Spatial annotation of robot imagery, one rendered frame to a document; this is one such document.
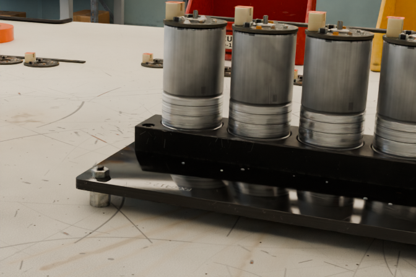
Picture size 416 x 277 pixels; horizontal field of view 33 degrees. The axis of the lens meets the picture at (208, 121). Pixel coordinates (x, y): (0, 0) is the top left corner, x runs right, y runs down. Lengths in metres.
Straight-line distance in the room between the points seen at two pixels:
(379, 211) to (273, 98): 0.06
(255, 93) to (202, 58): 0.02
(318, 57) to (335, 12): 4.42
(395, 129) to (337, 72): 0.03
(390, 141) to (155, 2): 4.64
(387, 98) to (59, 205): 0.12
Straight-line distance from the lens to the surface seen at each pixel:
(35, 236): 0.23
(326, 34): 0.26
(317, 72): 0.26
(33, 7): 5.22
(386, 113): 0.26
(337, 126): 0.26
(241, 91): 0.26
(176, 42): 0.27
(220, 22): 0.27
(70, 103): 0.41
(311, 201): 0.24
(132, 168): 0.26
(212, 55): 0.27
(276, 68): 0.26
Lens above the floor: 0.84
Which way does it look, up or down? 15 degrees down
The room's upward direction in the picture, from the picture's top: 2 degrees clockwise
